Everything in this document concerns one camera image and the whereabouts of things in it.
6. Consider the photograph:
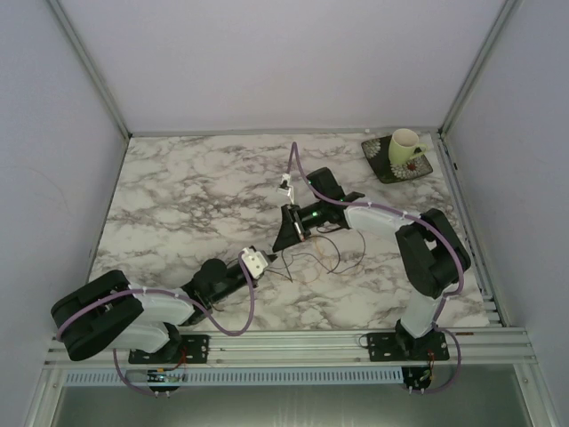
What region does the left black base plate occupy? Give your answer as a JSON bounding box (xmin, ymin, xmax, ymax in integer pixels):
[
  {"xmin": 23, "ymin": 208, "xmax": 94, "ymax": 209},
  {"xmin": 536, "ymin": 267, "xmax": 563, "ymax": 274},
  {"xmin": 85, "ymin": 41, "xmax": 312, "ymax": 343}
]
[{"xmin": 128, "ymin": 334, "xmax": 210, "ymax": 365}]

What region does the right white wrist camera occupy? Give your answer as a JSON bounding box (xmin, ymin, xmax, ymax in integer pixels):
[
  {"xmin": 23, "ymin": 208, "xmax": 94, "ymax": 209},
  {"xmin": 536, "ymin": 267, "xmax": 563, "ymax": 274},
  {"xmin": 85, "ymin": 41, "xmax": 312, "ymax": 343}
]
[{"xmin": 276, "ymin": 173, "xmax": 295, "ymax": 205}]

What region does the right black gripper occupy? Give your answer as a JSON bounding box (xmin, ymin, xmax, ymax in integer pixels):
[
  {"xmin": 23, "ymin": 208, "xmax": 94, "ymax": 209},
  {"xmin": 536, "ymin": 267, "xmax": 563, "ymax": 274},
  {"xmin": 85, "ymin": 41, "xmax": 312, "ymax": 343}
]
[{"xmin": 272, "ymin": 199, "xmax": 326, "ymax": 254}]

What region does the blue slotted cable duct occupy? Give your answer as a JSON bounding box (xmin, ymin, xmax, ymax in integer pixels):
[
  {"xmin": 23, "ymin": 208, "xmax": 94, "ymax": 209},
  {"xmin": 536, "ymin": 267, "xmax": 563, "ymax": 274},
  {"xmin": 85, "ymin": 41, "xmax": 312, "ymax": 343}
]
[{"xmin": 65, "ymin": 367, "xmax": 403, "ymax": 388}]

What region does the left green circuit board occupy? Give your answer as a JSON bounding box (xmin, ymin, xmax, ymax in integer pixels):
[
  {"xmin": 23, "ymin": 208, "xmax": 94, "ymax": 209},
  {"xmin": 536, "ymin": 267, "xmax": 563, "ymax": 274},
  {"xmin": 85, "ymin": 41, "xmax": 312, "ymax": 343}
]
[{"xmin": 147, "ymin": 369, "xmax": 188, "ymax": 386}]

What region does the light green mug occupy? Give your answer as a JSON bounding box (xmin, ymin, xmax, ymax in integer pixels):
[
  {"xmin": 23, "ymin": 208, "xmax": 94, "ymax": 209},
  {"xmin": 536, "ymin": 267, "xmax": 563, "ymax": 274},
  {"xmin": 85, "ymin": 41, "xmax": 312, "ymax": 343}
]
[{"xmin": 388, "ymin": 128, "xmax": 428, "ymax": 165}]

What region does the left aluminium frame post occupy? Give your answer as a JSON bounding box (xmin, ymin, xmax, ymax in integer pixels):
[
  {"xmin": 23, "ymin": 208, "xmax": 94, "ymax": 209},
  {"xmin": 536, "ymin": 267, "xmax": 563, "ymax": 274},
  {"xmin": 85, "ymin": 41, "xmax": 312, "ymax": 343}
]
[{"xmin": 46, "ymin": 0, "xmax": 132, "ymax": 141}]

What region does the aluminium frame post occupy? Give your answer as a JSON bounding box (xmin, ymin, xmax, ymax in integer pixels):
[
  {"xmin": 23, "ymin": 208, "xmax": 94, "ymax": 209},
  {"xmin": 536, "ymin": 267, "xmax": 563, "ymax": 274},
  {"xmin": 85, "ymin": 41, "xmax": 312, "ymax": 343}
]
[
  {"xmin": 438, "ymin": 0, "xmax": 523, "ymax": 140},
  {"xmin": 46, "ymin": 0, "xmax": 132, "ymax": 141}
]

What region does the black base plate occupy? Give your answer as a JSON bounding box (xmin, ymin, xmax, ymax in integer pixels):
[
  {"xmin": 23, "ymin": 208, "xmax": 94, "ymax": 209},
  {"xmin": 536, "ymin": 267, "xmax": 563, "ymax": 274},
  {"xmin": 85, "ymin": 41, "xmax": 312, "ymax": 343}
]
[
  {"xmin": 128, "ymin": 334, "xmax": 210, "ymax": 365},
  {"xmin": 365, "ymin": 331, "xmax": 450, "ymax": 362}
]

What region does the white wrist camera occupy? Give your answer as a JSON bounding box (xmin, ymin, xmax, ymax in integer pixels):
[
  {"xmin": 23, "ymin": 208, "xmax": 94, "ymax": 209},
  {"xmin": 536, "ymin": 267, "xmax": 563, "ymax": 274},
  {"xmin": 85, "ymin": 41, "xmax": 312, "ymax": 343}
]
[
  {"xmin": 239, "ymin": 246, "xmax": 271, "ymax": 280},
  {"xmin": 276, "ymin": 173, "xmax": 295, "ymax": 205}
]

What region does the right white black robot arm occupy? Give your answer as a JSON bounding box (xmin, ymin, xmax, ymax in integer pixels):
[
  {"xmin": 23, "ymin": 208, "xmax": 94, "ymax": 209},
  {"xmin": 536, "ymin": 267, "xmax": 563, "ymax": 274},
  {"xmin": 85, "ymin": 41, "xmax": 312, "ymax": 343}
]
[{"xmin": 272, "ymin": 167, "xmax": 471, "ymax": 359}]

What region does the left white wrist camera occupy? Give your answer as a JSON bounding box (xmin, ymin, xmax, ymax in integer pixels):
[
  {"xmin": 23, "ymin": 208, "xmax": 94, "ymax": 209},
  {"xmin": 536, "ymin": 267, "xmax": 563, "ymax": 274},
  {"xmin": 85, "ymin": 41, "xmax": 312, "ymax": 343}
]
[{"xmin": 239, "ymin": 246, "xmax": 271, "ymax": 280}]

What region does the yellow wire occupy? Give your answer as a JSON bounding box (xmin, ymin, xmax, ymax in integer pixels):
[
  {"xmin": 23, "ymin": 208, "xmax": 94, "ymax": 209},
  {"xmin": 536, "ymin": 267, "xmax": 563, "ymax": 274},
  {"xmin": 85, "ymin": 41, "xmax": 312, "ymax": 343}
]
[{"xmin": 266, "ymin": 239, "xmax": 339, "ymax": 286}]

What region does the black floral square plate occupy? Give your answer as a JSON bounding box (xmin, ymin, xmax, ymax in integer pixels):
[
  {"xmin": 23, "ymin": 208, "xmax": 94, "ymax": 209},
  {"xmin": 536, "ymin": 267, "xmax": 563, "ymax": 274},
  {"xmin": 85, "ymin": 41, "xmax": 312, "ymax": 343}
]
[{"xmin": 360, "ymin": 135, "xmax": 436, "ymax": 184}]

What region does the aluminium front rail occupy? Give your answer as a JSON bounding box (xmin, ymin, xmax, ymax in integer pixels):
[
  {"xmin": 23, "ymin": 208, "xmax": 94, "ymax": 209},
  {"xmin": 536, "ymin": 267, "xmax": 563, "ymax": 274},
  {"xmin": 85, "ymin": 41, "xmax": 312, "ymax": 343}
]
[{"xmin": 44, "ymin": 326, "xmax": 541, "ymax": 370}]

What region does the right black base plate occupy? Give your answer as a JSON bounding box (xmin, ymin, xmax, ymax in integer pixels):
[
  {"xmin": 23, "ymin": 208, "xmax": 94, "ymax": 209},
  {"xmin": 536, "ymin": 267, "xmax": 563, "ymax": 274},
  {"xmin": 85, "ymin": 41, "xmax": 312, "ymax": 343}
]
[{"xmin": 365, "ymin": 331, "xmax": 450, "ymax": 362}]

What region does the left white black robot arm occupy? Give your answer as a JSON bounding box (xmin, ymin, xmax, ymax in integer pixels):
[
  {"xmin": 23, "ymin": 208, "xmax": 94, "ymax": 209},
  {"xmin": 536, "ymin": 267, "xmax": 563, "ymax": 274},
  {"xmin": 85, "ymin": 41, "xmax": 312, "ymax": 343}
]
[{"xmin": 51, "ymin": 246, "xmax": 276, "ymax": 363}]

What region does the right black circuit board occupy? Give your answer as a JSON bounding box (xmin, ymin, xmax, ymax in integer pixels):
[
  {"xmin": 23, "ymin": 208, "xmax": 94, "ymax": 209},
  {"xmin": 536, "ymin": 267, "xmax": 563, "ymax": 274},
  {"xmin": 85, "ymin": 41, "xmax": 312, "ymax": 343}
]
[{"xmin": 402, "ymin": 366, "xmax": 434, "ymax": 395}]

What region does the right aluminium frame post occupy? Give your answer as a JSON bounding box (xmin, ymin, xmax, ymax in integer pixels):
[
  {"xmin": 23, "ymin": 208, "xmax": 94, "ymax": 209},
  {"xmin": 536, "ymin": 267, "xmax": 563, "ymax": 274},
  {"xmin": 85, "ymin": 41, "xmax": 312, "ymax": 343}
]
[{"xmin": 438, "ymin": 0, "xmax": 523, "ymax": 140}]

